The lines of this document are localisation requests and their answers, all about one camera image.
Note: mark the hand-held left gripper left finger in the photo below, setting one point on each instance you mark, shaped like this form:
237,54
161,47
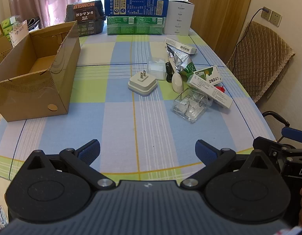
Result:
88,150

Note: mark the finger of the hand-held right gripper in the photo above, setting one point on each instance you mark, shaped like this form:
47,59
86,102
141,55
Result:
295,133
266,145

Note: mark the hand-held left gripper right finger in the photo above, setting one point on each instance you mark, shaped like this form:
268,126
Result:
206,153

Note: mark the white medicine box red print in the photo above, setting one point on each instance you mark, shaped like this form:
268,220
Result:
223,99

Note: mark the small red object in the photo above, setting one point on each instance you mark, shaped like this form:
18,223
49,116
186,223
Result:
221,88

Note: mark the green white medicine box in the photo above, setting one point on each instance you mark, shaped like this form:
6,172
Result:
204,78

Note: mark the white plastic spoon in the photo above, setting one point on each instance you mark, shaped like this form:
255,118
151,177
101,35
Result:
176,82

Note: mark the brown cardboard box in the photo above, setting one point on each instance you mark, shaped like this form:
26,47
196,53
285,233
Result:
31,90

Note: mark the white power adapter plug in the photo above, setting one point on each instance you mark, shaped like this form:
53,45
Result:
142,84

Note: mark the silver green foil bag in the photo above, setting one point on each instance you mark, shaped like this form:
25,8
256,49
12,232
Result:
181,60

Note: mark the long white box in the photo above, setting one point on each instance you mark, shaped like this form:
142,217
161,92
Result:
181,45

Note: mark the checked cloth desktop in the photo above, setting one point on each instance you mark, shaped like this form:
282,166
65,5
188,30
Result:
141,132

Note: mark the chair with brown quilted cover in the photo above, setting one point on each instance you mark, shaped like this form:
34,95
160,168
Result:
261,58

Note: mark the green carton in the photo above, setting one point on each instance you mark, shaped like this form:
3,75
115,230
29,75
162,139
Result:
135,25

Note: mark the black food container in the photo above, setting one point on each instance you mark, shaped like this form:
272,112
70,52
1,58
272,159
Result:
84,14

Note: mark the white paper bag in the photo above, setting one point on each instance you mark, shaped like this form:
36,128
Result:
18,33

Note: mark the small cardboard box with flap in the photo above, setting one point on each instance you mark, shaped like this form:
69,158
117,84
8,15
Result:
3,44

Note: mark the black white striped bag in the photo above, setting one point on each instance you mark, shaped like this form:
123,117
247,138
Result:
33,24

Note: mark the white carton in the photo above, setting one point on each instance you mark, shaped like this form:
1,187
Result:
177,17

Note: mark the wooden wardrobe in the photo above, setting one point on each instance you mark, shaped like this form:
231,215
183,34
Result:
219,12

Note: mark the green tissue packs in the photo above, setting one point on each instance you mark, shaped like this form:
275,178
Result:
9,27

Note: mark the blue carton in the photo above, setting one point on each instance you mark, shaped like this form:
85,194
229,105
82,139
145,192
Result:
136,6

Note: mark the pink curtain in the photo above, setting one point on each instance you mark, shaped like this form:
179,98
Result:
43,0

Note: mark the black metal tube frame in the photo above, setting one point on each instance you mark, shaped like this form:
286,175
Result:
275,117

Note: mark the beige wall socket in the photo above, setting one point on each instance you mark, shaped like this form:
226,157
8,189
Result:
276,18
266,13

